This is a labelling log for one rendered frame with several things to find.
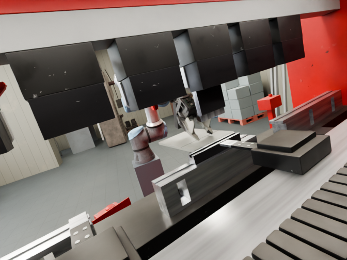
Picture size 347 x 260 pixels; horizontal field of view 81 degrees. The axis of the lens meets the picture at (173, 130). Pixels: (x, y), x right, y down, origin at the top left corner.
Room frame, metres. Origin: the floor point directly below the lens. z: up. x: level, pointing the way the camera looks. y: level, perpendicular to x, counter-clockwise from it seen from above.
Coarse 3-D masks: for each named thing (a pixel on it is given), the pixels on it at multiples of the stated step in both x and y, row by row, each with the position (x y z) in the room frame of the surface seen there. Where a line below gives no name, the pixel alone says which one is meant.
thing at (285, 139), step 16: (224, 144) 0.57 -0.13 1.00; (240, 144) 0.53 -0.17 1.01; (256, 144) 0.50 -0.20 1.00; (272, 144) 0.40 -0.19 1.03; (288, 144) 0.38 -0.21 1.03; (304, 144) 0.38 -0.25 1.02; (320, 144) 0.38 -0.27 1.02; (256, 160) 0.43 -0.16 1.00; (272, 160) 0.39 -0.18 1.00; (288, 160) 0.36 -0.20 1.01; (304, 160) 0.35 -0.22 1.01
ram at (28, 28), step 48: (0, 0) 0.40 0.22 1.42; (48, 0) 0.43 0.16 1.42; (96, 0) 0.47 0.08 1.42; (144, 0) 0.53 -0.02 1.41; (192, 0) 0.59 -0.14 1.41; (240, 0) 0.68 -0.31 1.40; (288, 0) 0.80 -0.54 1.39; (336, 0) 0.98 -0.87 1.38; (0, 48) 0.39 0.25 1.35; (96, 48) 0.52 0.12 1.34
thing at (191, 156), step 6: (222, 138) 0.65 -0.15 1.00; (228, 138) 0.63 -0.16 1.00; (234, 138) 0.64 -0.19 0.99; (240, 138) 0.66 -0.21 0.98; (210, 144) 0.62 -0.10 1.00; (216, 144) 0.61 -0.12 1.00; (198, 150) 0.60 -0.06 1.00; (204, 150) 0.58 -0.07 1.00; (210, 150) 0.59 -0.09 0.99; (216, 150) 0.60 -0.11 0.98; (222, 150) 0.61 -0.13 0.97; (192, 156) 0.57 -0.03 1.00; (198, 156) 0.57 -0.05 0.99; (204, 156) 0.58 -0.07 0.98; (210, 156) 0.59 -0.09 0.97; (192, 162) 0.58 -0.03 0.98; (198, 162) 0.57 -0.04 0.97
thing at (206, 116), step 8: (208, 88) 0.62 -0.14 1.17; (216, 88) 0.64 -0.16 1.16; (200, 96) 0.61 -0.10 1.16; (208, 96) 0.62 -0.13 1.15; (216, 96) 0.63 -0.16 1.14; (200, 104) 0.60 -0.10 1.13; (208, 104) 0.62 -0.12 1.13; (216, 104) 0.63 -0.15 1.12; (224, 104) 0.64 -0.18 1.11; (200, 112) 0.60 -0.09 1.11; (208, 112) 0.61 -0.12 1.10; (216, 112) 0.64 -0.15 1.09; (224, 112) 0.65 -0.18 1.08
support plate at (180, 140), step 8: (176, 136) 0.85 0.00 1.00; (184, 136) 0.81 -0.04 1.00; (200, 136) 0.74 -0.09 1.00; (208, 136) 0.72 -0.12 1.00; (216, 136) 0.69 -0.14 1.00; (160, 144) 0.82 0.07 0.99; (168, 144) 0.76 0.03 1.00; (176, 144) 0.73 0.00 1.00; (184, 144) 0.70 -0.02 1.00; (192, 144) 0.67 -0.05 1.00; (200, 144) 0.65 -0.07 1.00
